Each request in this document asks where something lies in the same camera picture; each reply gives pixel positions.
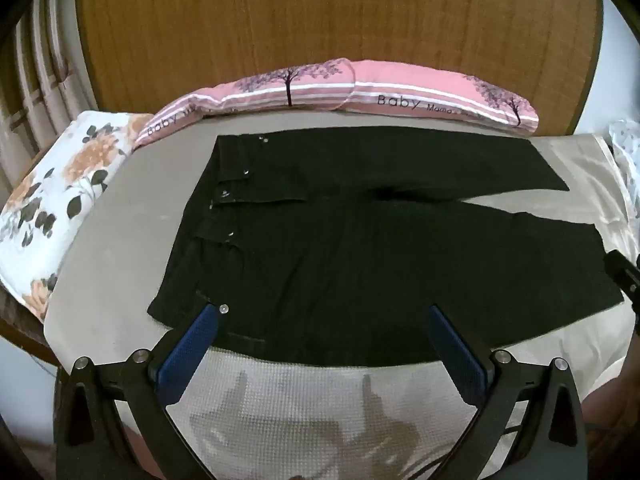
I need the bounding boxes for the black pants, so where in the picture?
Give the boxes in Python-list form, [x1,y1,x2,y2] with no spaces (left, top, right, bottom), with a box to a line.
[146,127,625,367]

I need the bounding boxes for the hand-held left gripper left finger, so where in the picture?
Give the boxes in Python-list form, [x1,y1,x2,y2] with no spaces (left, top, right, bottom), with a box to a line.
[54,302,230,480]

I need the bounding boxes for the cream satin blanket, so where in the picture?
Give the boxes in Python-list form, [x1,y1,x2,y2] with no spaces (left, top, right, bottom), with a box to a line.
[492,132,635,461]

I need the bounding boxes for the white printed cloth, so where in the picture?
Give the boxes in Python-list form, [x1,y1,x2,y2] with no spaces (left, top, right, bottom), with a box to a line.
[607,119,640,183]

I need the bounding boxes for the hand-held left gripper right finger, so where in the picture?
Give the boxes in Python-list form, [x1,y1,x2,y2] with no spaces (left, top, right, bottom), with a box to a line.
[424,304,590,480]

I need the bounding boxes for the grey bed sheet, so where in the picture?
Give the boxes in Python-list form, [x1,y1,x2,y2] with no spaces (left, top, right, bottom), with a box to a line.
[44,110,561,480]

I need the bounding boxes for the white floral pillow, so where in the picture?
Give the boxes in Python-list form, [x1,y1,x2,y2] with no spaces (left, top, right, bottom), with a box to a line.
[0,110,153,323]

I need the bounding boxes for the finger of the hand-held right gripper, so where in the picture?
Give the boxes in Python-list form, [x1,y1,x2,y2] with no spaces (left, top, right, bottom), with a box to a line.
[602,249,640,331]

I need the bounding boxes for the beige curtain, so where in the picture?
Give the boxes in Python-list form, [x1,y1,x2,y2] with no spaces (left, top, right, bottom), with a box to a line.
[0,0,98,206]

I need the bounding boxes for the black cable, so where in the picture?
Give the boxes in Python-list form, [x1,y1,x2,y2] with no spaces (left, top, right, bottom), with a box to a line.
[480,410,537,456]

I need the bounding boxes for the pink striped tree-print pillow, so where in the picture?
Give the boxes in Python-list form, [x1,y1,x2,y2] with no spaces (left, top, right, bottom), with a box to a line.
[345,60,541,136]
[134,58,357,148]

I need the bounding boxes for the wooden headboard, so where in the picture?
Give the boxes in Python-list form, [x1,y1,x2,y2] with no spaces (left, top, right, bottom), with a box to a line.
[70,0,606,117]

